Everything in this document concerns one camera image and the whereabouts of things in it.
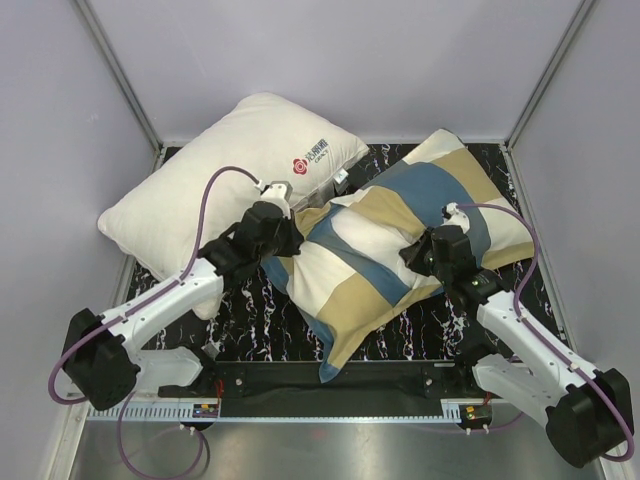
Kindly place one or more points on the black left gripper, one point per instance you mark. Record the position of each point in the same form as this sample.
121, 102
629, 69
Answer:
294, 238

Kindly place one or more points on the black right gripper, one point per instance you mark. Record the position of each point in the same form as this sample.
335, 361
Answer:
413, 255

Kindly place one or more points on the blue beige patchwork pillowcase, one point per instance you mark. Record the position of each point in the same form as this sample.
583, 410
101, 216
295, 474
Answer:
349, 279

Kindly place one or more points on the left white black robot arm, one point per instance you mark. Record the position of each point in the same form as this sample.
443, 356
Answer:
104, 354

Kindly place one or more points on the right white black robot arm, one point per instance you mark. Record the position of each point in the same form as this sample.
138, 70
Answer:
584, 411

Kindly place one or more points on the plain white pillow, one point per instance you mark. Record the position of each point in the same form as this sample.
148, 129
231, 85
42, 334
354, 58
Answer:
208, 185

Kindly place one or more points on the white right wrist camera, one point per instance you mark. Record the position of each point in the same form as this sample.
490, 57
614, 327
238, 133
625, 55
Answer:
453, 215

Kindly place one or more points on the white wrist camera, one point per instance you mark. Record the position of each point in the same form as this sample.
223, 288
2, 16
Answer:
453, 215
277, 193

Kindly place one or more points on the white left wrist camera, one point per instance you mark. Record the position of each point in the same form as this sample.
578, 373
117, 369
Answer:
277, 193

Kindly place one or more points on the aluminium frame post left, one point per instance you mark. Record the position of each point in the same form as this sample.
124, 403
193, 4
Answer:
99, 37

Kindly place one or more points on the aluminium frame post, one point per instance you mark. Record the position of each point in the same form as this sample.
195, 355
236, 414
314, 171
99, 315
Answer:
570, 35
99, 37

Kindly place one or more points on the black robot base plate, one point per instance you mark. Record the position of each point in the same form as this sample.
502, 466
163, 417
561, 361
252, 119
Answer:
412, 391

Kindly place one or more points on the white slotted cable duct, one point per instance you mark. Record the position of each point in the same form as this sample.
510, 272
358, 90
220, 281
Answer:
159, 412

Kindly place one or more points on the aluminium frame post right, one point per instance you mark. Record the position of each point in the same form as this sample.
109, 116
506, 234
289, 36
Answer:
570, 35

